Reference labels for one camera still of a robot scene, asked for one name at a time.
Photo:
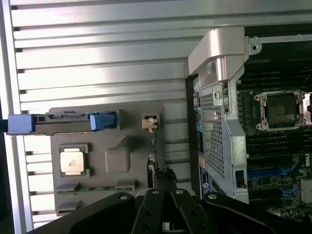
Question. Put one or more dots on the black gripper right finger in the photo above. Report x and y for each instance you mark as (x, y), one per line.
(187, 212)

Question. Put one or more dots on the silver chipset heatsink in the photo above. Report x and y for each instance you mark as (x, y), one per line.
(307, 190)

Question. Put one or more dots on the hard disk with blue carrier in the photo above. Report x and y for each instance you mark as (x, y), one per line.
(61, 124)

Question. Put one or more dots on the open grey PC case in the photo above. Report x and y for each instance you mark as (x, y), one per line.
(219, 122)

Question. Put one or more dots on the grey parts rack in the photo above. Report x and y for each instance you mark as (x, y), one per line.
(109, 170)

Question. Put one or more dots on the metal socket cover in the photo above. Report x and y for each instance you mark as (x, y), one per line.
(308, 107)

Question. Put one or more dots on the green motherboard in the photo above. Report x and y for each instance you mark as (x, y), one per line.
(268, 146)

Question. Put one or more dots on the CPU socket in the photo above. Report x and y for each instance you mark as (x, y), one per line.
(280, 112)

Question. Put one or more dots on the green RAM stick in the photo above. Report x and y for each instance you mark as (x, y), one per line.
(97, 189)

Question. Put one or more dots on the blue expansion slot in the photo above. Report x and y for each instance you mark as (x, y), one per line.
(265, 172)

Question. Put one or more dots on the silver CPU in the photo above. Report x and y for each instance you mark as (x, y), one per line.
(72, 161)

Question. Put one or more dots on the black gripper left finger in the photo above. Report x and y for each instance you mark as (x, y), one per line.
(148, 209)

